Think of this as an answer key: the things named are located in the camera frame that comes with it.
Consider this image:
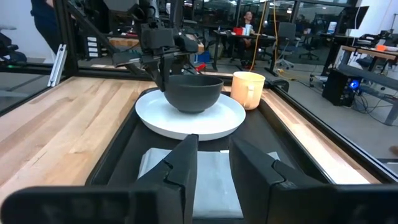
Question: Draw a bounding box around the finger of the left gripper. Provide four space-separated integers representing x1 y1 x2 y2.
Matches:
160 55 174 90
145 58 165 92

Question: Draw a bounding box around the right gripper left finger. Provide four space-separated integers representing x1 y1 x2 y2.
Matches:
0 133 199 224

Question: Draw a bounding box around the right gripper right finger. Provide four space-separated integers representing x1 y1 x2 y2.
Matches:
229 136 398 224

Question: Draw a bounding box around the black bowl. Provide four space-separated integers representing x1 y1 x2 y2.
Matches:
164 74 224 114

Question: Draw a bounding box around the white round plate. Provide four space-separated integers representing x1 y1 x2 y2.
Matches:
135 89 246 141

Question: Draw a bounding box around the beige ceramic mug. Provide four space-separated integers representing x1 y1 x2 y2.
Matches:
230 71 266 111

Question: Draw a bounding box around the grey cloth napkin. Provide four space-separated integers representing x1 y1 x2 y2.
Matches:
137 147 280 220

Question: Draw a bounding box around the black plastic tray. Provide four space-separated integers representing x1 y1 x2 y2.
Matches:
85 86 336 224

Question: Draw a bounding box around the blue storage bin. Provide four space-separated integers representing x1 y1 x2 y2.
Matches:
194 51 213 65

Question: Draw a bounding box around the black drawer cabinet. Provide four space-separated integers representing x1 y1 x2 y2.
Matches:
83 33 102 60

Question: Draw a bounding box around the person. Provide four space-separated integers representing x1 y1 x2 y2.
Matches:
238 11 259 68
30 0 65 55

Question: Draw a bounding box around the black office desk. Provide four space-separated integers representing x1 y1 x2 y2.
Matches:
214 29 277 77

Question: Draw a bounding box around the aluminium extrusion bar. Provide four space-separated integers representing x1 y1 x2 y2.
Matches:
47 43 68 88

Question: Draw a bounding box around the grey office chair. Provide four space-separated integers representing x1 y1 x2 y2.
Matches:
275 22 300 70

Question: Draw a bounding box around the black computer tower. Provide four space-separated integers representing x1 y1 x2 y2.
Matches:
322 68 362 107

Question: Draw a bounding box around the dark office chair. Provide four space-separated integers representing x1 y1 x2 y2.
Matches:
0 24 28 65

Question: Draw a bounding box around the wooden workbench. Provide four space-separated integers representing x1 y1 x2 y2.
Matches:
340 45 398 126

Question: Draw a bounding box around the black monitor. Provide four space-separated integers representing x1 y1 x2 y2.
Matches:
337 5 370 35

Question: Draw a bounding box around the yellow cable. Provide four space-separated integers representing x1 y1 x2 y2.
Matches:
248 0 268 72
272 0 282 73

